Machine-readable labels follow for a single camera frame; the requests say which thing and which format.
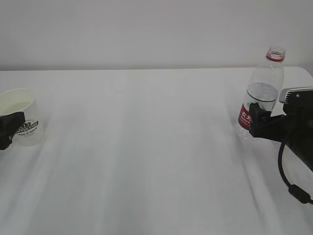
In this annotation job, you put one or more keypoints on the white paper coffee cup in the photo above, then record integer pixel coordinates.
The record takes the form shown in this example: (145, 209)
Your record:
(31, 132)

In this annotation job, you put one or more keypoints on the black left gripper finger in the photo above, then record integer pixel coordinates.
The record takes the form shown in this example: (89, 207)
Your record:
(9, 125)

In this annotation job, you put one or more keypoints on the clear Nongfu Spring water bottle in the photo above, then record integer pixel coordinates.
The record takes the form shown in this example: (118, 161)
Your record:
(263, 88)

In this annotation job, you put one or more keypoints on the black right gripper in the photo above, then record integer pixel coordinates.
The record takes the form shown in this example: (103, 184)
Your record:
(295, 126)

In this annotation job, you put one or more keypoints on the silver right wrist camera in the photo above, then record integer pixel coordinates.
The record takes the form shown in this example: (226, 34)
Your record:
(291, 95)

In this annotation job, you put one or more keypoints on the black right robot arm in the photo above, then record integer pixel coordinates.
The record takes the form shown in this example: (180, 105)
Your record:
(305, 155)

